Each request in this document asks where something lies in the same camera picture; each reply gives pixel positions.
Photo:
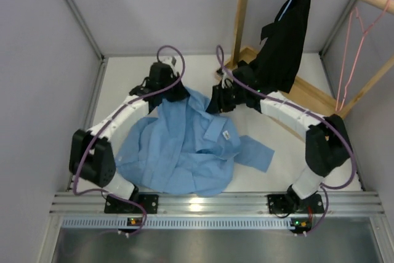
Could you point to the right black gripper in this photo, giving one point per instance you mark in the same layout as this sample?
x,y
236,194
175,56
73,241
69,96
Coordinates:
x,y
217,103

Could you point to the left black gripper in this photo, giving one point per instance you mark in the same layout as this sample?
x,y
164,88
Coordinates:
x,y
181,92

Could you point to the light blue shirt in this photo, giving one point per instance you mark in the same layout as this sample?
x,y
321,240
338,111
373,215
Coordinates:
x,y
186,150

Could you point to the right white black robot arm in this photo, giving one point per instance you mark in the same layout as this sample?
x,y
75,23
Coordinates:
x,y
327,145

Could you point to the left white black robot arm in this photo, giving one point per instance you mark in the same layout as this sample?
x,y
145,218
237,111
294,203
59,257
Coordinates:
x,y
93,151

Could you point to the black shirt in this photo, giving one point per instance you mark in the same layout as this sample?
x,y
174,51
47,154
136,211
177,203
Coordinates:
x,y
277,63

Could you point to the wooden clothes rack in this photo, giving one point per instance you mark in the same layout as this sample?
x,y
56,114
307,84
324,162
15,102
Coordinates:
x,y
303,92

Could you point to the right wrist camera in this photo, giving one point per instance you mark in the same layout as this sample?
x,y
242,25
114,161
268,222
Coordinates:
x,y
225,80

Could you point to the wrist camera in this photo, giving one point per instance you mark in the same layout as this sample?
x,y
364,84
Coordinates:
x,y
225,80
171,61

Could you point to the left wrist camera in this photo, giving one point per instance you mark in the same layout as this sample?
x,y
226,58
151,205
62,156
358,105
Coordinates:
x,y
171,61

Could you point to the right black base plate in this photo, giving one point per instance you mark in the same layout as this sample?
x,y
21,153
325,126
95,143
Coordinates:
x,y
278,204

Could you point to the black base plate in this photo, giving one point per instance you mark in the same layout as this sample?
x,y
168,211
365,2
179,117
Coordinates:
x,y
278,204
148,201

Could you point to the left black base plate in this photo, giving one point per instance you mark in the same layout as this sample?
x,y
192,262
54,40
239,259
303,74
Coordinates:
x,y
148,201

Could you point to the aluminium mounting rail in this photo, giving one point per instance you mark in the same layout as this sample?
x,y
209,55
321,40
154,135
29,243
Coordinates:
x,y
229,204

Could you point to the grey slotted cable duct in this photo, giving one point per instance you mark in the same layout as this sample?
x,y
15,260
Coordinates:
x,y
264,223

